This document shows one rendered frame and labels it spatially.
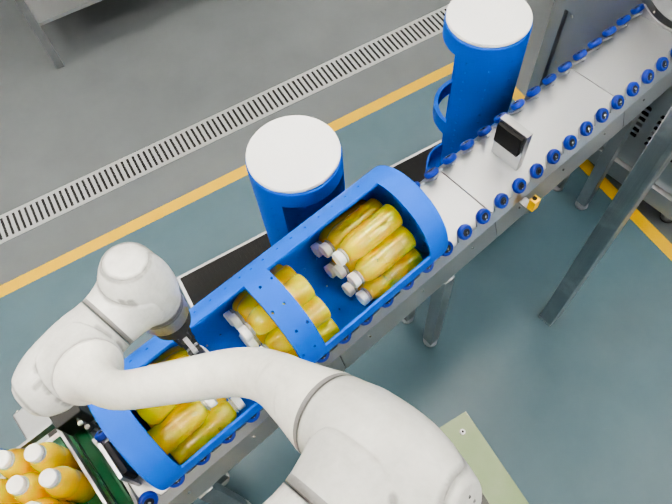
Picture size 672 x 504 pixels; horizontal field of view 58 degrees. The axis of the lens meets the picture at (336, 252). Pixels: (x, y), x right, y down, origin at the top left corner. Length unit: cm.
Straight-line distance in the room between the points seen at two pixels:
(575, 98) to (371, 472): 172
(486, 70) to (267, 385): 162
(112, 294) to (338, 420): 48
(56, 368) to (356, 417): 50
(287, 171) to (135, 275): 88
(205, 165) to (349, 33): 114
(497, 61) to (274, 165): 82
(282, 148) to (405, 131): 143
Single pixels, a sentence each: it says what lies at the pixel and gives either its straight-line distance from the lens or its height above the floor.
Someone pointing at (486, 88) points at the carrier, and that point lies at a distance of 220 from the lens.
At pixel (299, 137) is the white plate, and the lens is 182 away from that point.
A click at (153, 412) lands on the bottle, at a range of 139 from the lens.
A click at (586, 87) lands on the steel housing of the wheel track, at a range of 217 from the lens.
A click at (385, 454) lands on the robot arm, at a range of 57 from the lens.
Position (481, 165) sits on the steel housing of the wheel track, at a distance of 190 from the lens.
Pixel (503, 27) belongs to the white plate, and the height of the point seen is 104.
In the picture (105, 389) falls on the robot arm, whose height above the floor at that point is 166.
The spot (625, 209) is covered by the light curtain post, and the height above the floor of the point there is 91.
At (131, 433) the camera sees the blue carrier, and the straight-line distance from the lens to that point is 134.
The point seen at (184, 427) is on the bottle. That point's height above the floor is 112.
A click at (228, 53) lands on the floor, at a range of 363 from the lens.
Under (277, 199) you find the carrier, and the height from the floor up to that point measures 99.
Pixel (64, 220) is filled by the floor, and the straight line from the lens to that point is 322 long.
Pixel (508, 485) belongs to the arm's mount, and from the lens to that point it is 142.
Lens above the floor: 244
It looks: 62 degrees down
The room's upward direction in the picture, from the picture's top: 7 degrees counter-clockwise
